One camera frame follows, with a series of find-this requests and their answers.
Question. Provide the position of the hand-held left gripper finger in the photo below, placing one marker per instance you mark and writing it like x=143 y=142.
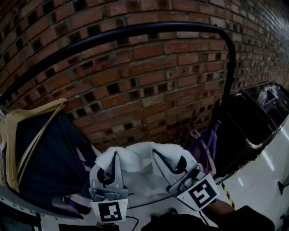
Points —
x=118 y=173
x=93 y=178

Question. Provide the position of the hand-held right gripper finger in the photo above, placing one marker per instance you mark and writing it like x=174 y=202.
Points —
x=166 y=169
x=189 y=163

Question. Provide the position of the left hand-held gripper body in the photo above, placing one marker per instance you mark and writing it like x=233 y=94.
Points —
x=110 y=211

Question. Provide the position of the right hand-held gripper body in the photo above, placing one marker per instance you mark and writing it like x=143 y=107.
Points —
x=201 y=191

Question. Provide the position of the white cloth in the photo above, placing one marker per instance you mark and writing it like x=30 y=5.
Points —
x=140 y=171

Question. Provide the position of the black clothes rack rail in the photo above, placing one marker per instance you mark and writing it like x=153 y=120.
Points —
x=144 y=30

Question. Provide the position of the person's right forearm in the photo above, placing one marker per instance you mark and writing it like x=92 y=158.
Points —
x=220 y=208

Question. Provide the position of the grey rack base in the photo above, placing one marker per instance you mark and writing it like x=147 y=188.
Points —
x=20 y=207

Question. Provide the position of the purple bag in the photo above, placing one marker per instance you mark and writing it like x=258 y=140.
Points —
x=206 y=149

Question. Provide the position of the yellow black striped floor tape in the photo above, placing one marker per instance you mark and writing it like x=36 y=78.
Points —
x=228 y=195

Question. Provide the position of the person's black clothing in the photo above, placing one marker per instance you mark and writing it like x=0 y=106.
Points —
x=180 y=223

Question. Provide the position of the dark hanging garment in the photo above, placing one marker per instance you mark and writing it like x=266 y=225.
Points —
x=54 y=158

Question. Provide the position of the black cabinet with metal edge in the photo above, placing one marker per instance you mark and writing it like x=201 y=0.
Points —
x=246 y=126

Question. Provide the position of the small black floor object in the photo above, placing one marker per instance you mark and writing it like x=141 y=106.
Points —
x=283 y=187

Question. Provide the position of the bunch of beige wooden hangers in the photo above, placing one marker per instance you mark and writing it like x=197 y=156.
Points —
x=10 y=144

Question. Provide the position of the clear plastic bag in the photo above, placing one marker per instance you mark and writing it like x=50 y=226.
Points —
x=265 y=95

